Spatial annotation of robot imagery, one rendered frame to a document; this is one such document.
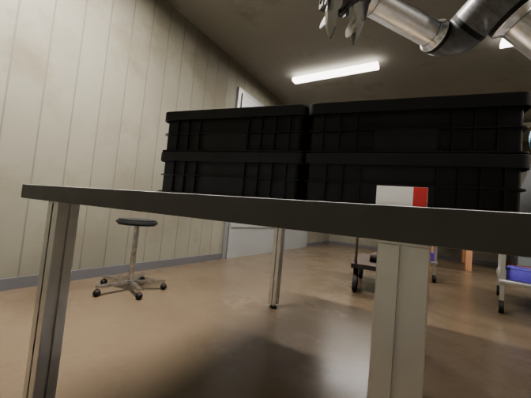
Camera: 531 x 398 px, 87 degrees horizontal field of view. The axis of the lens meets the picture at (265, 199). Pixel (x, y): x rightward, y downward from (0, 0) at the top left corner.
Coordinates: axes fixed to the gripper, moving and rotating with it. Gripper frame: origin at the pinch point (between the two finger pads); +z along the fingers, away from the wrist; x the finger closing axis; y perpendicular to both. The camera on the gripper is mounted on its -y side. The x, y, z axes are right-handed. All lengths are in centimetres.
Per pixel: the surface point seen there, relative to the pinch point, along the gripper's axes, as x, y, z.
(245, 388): 0, 49, 111
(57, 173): 124, 195, 33
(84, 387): 57, 58, 112
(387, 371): 4, -26, 58
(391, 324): 4, -26, 52
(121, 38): 98, 225, -95
